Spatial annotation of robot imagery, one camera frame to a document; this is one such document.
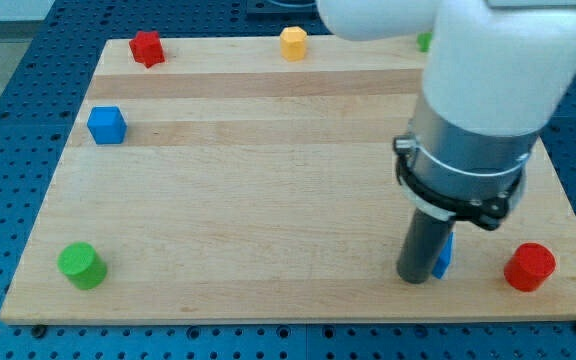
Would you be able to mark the silver flange with black clamp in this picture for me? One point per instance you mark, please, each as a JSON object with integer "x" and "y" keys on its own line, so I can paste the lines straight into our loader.
{"x": 452, "y": 173}

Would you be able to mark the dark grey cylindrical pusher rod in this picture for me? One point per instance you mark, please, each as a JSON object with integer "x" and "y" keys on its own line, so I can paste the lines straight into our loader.
{"x": 423, "y": 244}

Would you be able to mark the blue triangle block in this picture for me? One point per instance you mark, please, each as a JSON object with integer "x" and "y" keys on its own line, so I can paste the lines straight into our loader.
{"x": 445, "y": 258}

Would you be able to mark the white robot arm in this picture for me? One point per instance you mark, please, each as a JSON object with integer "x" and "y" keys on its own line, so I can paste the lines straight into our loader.
{"x": 495, "y": 73}

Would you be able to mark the green block at top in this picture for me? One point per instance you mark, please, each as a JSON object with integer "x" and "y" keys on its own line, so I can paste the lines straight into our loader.
{"x": 423, "y": 41}

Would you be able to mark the red cylinder block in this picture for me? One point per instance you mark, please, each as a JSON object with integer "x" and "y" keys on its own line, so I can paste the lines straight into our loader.
{"x": 529, "y": 267}

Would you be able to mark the wooden board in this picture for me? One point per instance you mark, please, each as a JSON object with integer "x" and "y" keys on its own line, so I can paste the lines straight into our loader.
{"x": 251, "y": 189}

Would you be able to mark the yellow hexagon block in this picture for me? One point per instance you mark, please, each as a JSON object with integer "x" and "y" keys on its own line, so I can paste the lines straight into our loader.
{"x": 293, "y": 43}

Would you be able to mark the red star block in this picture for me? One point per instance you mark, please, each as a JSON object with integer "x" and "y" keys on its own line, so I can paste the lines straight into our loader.
{"x": 146, "y": 48}

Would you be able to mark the blue cube block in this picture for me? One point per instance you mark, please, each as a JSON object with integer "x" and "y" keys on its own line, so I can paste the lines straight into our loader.
{"x": 107, "y": 125}

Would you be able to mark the green cylinder block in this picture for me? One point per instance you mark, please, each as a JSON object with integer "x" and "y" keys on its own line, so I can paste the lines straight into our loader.
{"x": 80, "y": 263}

